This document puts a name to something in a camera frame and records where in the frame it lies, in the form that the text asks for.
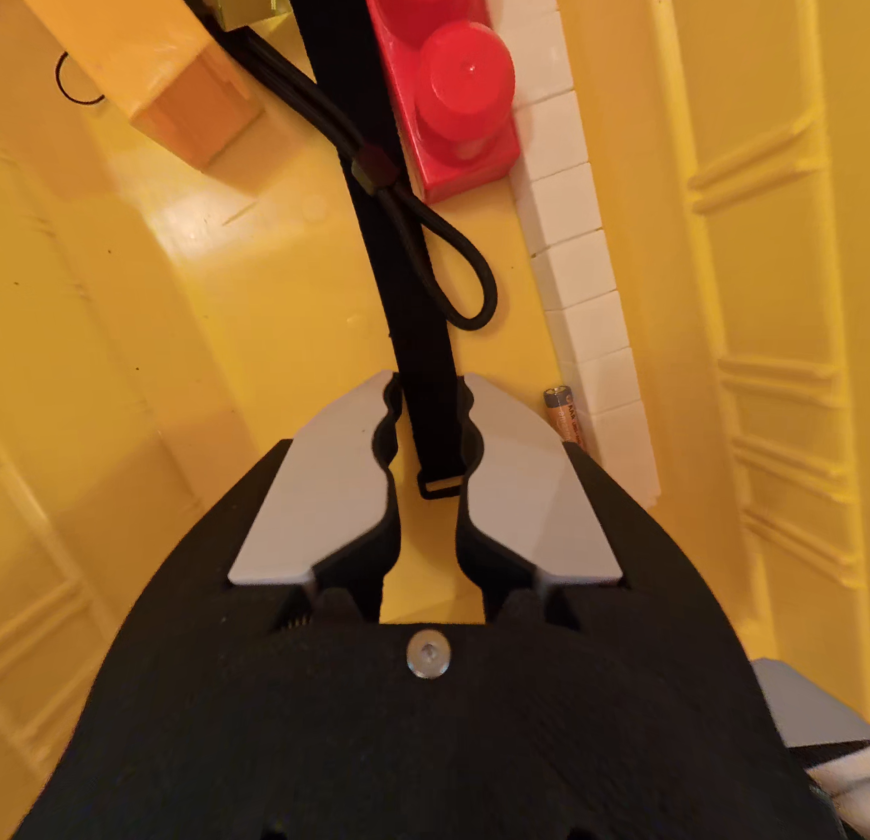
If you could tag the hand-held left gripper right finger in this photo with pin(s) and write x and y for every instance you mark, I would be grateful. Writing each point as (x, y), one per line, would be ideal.
(537, 507)

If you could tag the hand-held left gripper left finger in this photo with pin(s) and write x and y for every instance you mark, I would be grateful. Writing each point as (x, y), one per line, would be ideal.
(319, 507)

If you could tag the yellow plastic bin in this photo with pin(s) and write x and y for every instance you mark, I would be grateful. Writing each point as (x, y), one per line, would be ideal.
(680, 276)

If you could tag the orange battery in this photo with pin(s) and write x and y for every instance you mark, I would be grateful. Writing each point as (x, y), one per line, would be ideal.
(564, 415)

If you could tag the white segmented strip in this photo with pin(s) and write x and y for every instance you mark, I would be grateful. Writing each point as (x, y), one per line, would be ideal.
(571, 208)

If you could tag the red toy block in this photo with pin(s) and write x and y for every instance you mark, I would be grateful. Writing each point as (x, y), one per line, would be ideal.
(448, 106)

